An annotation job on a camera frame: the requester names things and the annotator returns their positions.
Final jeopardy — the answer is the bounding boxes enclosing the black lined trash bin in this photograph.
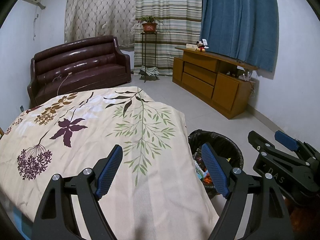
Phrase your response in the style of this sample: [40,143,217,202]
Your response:
[188,129,244,199]

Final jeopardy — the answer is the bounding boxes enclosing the floral beige tablecloth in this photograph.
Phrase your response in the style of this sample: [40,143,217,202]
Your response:
[1,87,218,239]

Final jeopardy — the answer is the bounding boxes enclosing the wooden tv cabinet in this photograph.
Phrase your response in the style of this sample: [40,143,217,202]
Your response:
[172,47,257,119]

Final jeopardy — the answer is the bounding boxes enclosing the dark brown leather sofa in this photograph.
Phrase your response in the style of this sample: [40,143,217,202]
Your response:
[27,35,131,107]

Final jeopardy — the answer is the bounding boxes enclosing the striped cloth on stand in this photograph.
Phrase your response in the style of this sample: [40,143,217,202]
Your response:
[139,66,159,76]

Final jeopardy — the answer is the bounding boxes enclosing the mickey mouse toy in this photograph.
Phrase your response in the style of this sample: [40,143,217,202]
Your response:
[195,41,208,52]

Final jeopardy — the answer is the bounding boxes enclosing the small box on cabinet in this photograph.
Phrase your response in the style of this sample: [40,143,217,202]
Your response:
[185,43,197,50]

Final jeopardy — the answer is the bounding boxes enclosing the blue curtain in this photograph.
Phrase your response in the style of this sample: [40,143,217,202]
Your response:
[200,0,279,72]

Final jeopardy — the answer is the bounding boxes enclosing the potted plant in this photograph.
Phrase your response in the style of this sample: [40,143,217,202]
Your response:
[137,15,163,33]

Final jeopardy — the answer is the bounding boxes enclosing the beige patterned curtain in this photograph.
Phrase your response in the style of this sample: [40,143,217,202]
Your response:
[65,0,136,49]

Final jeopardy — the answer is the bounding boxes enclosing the striped curtain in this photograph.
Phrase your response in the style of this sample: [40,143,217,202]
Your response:
[134,0,202,75]

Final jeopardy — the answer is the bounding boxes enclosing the white charging cable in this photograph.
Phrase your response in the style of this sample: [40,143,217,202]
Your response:
[52,71,73,97]

